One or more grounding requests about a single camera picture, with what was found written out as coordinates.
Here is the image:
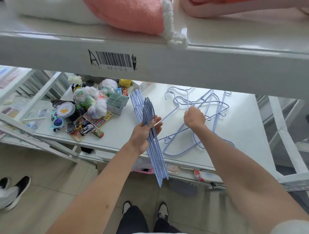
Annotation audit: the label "person's left hand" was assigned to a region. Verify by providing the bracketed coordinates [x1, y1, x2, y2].
[128, 115, 164, 156]

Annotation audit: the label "person's right hand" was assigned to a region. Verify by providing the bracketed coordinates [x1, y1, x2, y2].
[183, 106, 206, 130]

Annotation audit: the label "pile of lilac hangers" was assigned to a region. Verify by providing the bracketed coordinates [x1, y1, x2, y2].
[158, 86, 236, 157]

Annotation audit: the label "gathered bunch of blue hangers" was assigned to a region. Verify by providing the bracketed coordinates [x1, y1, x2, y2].
[130, 89, 169, 188]

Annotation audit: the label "person's right forearm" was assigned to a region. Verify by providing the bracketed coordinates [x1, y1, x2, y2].
[192, 123, 309, 234]

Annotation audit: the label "person's left forearm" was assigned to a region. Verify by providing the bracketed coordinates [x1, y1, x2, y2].
[46, 142, 143, 234]

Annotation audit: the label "person's left shoe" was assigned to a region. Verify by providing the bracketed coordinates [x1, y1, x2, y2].
[122, 201, 133, 216]

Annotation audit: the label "person's right shoe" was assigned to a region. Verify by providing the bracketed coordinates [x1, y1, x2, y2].
[157, 202, 169, 222]

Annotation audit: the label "person's black trousers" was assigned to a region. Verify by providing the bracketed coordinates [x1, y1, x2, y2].
[116, 205, 182, 234]

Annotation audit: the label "colourful dotted sticker sheet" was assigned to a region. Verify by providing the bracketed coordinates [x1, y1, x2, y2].
[82, 111, 113, 128]

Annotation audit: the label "white table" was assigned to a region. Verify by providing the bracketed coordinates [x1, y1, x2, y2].
[33, 79, 278, 180]

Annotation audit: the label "white pink box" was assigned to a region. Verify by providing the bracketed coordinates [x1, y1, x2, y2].
[132, 81, 154, 93]

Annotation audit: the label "white mesh bag purple contents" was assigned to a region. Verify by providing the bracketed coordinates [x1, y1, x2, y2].
[87, 100, 108, 119]

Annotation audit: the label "white metal shelf board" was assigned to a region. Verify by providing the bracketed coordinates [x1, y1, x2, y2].
[0, 4, 309, 98]

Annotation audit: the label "silver black toy car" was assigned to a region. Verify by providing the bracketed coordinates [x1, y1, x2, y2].
[80, 123, 95, 136]

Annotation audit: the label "green cap bottle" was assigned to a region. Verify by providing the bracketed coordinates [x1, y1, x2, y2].
[100, 86, 116, 97]

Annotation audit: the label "red white packet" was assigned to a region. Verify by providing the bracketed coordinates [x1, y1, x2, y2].
[194, 170, 224, 183]

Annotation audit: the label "white plastic bag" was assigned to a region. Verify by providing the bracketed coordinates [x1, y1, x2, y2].
[98, 78, 119, 91]

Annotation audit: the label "dark grey floor mat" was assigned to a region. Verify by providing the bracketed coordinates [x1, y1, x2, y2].
[169, 179, 199, 197]

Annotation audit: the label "white mesh bag green contents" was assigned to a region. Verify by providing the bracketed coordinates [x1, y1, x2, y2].
[73, 86, 100, 109]

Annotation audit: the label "round tin white lid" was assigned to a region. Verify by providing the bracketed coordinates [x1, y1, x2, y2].
[57, 102, 81, 122]

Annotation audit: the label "barcode sticker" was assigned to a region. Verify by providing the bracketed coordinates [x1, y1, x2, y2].
[88, 49, 138, 72]

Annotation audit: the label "teal toy sunglasses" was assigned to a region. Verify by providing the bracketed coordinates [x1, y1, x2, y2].
[50, 111, 65, 132]

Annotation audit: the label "black sunglasses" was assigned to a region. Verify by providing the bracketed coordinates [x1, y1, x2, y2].
[51, 99, 75, 108]

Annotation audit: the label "pink fluffy towel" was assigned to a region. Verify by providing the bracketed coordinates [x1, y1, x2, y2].
[83, 0, 189, 50]

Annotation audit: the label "white fluffy towel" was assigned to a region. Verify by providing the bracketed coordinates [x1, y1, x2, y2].
[14, 0, 102, 25]

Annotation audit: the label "white metal rack frame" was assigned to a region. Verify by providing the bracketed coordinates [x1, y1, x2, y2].
[256, 95, 309, 192]
[0, 67, 80, 164]

